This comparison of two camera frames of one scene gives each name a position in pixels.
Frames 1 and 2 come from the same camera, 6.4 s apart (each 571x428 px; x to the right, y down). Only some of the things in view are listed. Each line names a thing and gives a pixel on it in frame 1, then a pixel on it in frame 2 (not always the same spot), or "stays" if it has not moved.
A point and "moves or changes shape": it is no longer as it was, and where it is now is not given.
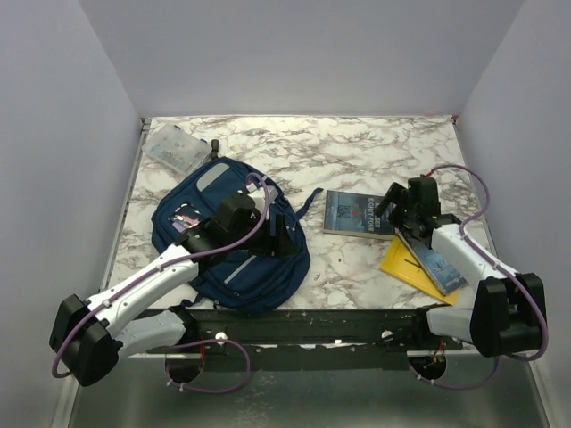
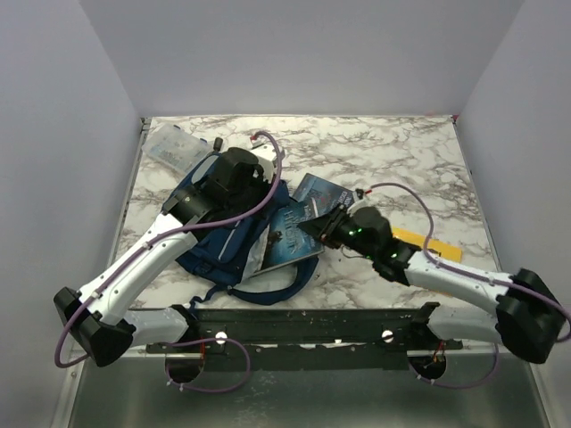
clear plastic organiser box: [177, 148] stays
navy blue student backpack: [241, 284] moves or changes shape
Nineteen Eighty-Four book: [354, 214] moves or changes shape
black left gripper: [280, 245] to [265, 185]
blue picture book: [446, 275] moves or changes shape
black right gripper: [395, 194] to [325, 227]
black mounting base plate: [314, 339] stays
